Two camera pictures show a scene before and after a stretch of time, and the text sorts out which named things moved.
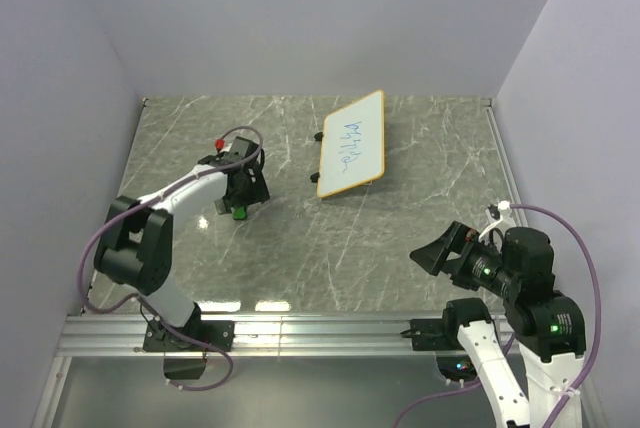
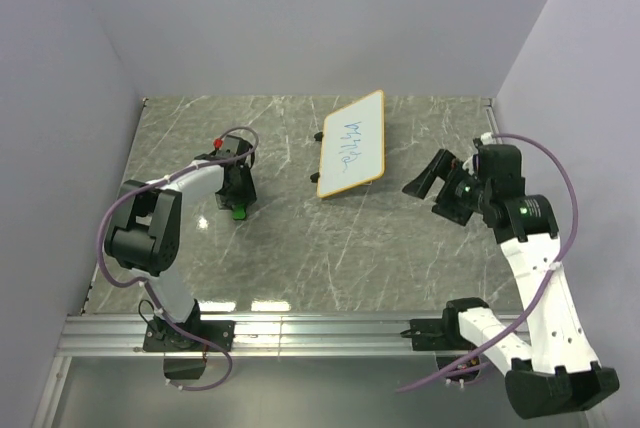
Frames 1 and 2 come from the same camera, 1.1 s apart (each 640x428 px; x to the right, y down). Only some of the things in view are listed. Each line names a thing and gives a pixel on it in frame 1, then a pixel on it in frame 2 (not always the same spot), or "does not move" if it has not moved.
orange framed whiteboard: (352, 146) does not move
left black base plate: (160, 338) does not move
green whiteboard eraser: (239, 213) does not move
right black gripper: (459, 237) -> (441, 166)
